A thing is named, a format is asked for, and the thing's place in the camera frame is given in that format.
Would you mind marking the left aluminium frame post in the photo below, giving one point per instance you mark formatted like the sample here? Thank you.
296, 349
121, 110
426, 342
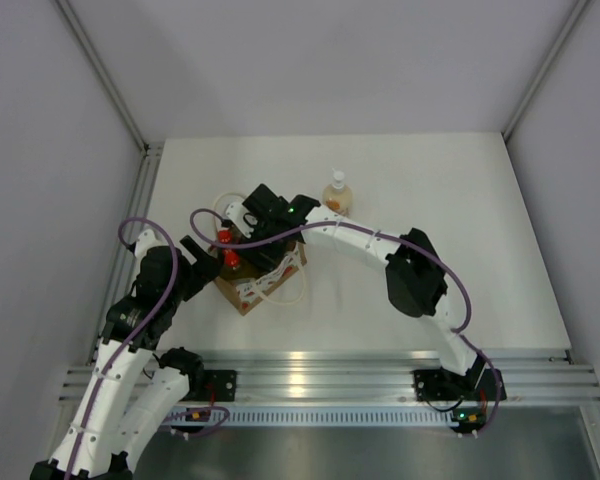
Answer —
150, 151

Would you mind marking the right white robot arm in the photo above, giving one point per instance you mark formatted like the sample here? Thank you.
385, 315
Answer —
417, 282

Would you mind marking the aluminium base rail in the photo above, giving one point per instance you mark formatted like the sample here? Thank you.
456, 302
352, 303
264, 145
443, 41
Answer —
535, 378

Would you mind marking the right aluminium frame post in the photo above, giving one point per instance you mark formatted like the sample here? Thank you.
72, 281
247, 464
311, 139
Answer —
550, 58

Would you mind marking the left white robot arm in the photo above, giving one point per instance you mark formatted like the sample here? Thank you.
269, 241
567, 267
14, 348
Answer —
111, 428

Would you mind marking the aluminium frame post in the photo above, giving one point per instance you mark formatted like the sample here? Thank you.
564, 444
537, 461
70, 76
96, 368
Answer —
550, 58
150, 151

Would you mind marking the black mount plate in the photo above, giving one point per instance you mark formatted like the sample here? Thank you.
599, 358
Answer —
219, 386
431, 385

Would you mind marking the left black mount plate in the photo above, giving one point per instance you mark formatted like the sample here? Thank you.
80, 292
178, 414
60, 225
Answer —
219, 386

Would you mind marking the right black mount plate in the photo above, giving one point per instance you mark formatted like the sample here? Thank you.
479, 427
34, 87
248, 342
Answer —
431, 385

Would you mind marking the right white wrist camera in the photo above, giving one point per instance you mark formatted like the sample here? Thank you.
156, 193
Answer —
236, 212

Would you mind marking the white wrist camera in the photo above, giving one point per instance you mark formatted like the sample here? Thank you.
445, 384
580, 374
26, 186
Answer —
236, 212
146, 240

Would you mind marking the jute watermelon canvas bag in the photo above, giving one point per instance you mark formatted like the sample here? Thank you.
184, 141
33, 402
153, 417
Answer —
244, 297

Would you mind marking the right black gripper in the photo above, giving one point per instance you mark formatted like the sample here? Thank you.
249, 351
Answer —
251, 253

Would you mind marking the yellow-green red-cap bottle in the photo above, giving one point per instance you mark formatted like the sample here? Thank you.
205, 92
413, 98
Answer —
235, 269

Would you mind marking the slotted cable duct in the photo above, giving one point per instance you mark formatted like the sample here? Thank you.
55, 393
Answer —
318, 416

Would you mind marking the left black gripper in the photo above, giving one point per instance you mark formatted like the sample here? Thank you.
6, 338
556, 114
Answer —
202, 268

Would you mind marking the pump soap bottle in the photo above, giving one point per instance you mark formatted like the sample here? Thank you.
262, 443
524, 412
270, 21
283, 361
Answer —
337, 195

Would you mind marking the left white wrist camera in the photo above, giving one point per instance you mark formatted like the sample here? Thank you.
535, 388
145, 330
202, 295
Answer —
146, 240

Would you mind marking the dark green red-cap bottle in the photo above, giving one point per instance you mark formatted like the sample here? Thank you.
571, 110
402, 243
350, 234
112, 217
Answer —
225, 237

